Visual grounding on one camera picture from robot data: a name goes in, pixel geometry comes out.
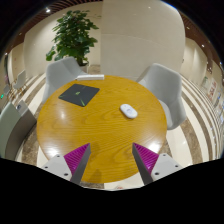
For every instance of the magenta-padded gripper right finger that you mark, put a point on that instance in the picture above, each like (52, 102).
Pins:
(147, 160)

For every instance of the small white chair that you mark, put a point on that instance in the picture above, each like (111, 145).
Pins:
(20, 80)

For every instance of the white power strip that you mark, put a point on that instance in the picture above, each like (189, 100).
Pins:
(90, 77)

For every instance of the dark grey mouse pad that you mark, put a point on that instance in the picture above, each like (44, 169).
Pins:
(79, 94)

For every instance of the light grey shell chair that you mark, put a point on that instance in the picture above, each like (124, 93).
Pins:
(165, 90)
(60, 75)

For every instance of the grey-green armchair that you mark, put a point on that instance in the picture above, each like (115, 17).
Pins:
(13, 133)

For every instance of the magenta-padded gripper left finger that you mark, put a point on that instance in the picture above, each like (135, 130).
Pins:
(76, 159)

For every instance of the green potted plant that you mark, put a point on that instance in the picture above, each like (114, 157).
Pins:
(73, 35)

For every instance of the white cartoon-print computer mouse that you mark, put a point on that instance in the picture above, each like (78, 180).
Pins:
(128, 111)

